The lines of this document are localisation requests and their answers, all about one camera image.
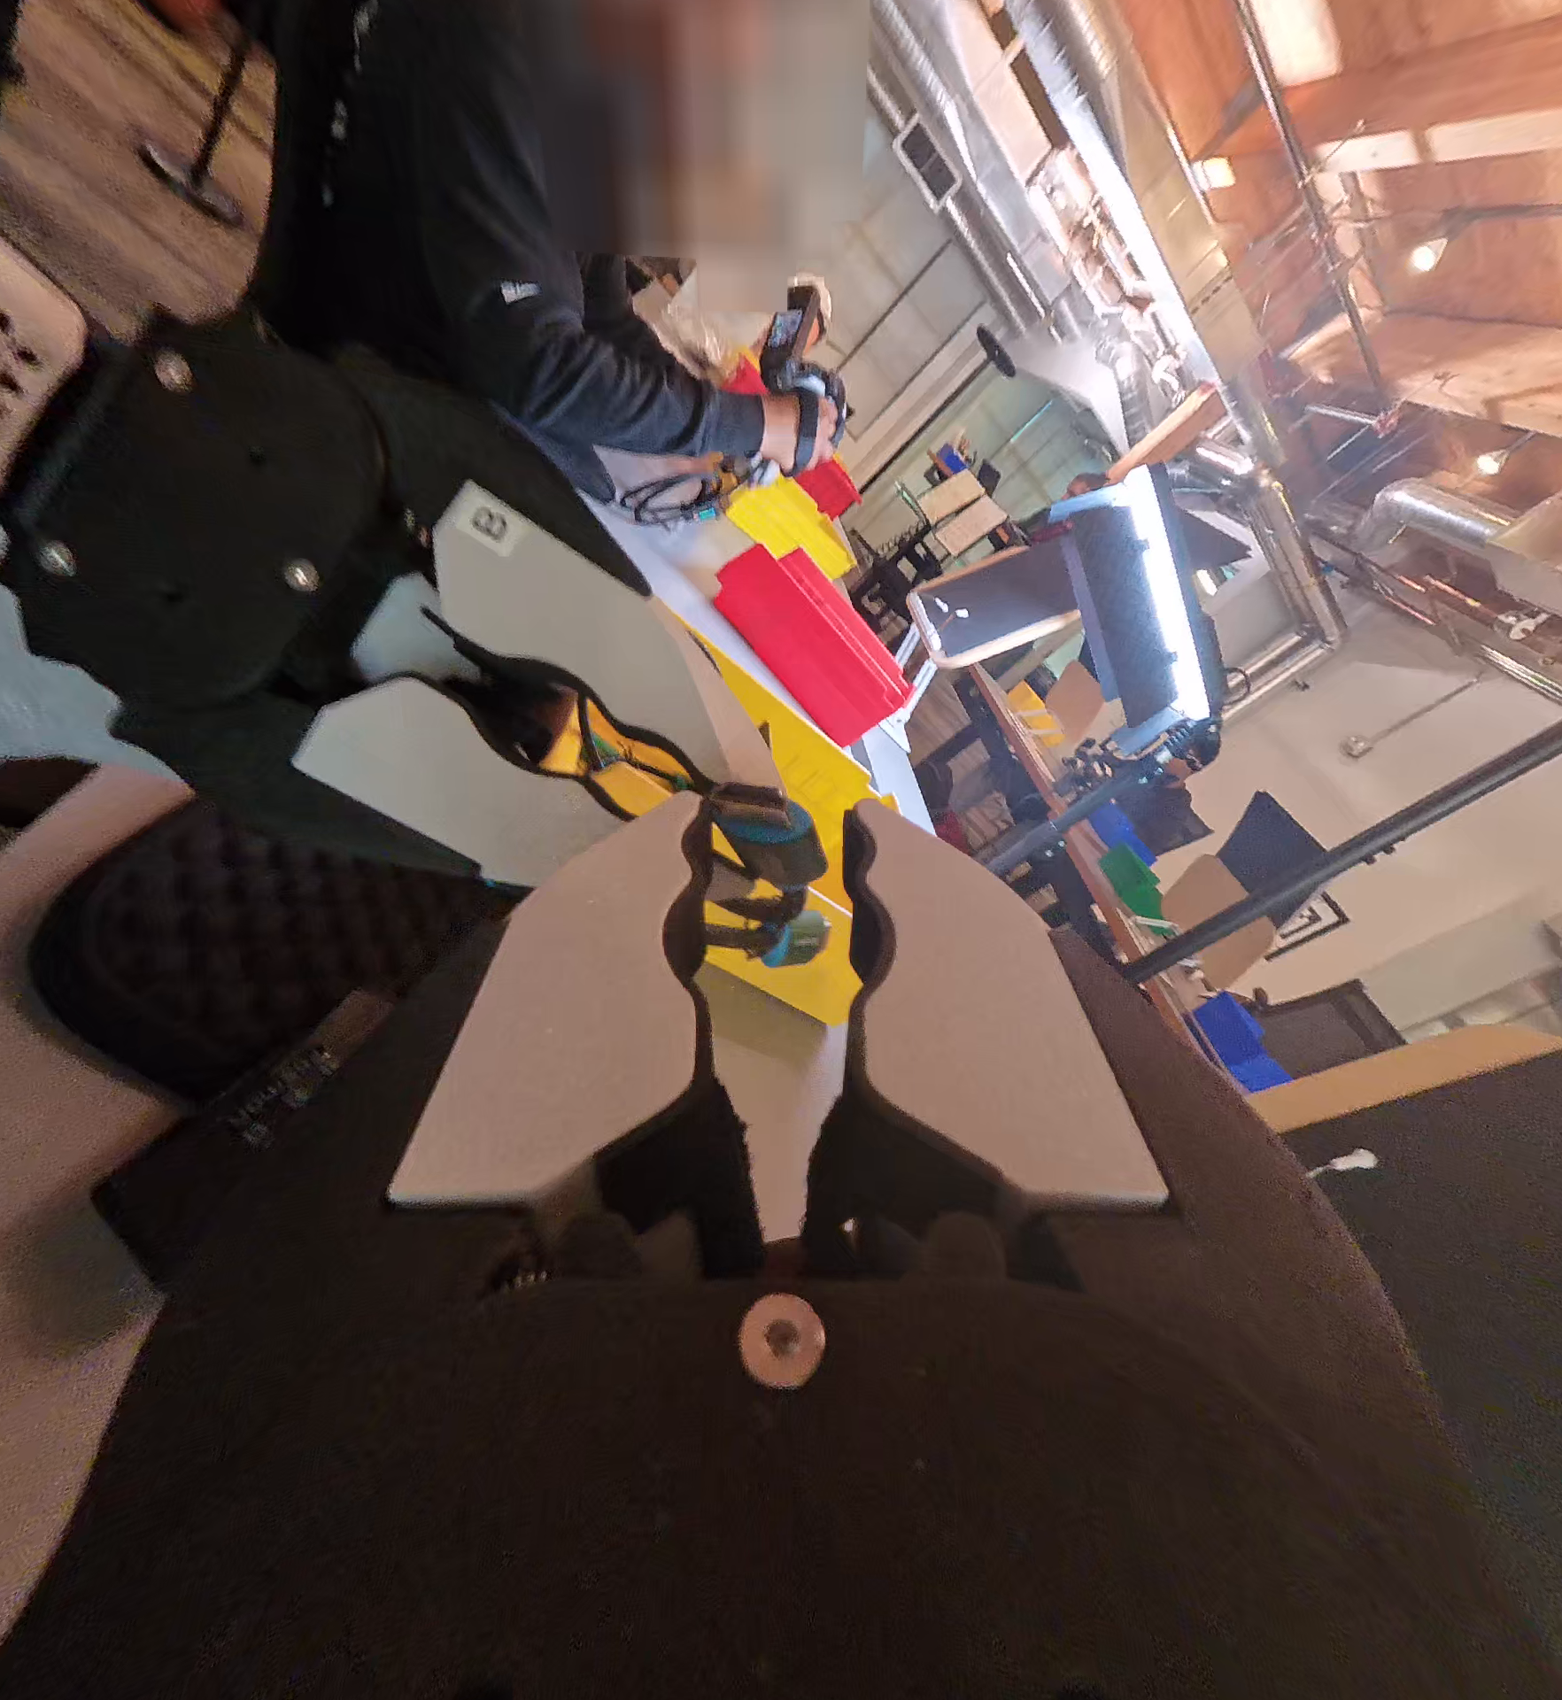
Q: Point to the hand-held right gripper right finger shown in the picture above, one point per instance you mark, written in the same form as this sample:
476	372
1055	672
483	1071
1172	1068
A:
992	1051

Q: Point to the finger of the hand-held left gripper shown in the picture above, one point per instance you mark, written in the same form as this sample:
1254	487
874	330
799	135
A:
557	586
423	771

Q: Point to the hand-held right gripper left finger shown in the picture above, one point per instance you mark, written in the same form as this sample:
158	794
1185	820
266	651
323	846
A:
569	1051

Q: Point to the yellow plastic bin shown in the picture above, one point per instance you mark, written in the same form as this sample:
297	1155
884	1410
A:
793	990
787	525

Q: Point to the large red plastic bin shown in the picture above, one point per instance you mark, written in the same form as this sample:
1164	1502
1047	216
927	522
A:
807	638

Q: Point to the green plastic bin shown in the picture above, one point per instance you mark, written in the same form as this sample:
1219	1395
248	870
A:
1131	876

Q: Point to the dark textured cushion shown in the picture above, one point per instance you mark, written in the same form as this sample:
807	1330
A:
235	930

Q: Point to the blue plastic bin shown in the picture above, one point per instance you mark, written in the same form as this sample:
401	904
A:
1238	1042

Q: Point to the brown cardboard piece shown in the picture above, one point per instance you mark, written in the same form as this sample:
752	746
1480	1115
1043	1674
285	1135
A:
1214	904

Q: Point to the small red plastic bin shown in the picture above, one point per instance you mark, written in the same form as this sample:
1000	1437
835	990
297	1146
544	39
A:
835	483

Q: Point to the framed black white marker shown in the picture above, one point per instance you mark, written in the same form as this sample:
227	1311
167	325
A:
1306	927

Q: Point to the black round base stand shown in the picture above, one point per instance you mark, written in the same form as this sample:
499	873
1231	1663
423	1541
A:
188	179

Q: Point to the black top table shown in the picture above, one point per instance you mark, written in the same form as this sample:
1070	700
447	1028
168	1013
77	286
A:
1500	1262
992	606

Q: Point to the black pole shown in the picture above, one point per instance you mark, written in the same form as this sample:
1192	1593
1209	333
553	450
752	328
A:
1392	833

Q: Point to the bright light panel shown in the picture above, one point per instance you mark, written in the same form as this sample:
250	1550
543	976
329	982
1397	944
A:
1166	597

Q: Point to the white vent grille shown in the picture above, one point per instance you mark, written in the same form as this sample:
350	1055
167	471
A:
923	158

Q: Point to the silver ventilation duct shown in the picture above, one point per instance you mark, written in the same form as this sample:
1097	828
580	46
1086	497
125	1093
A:
1075	80

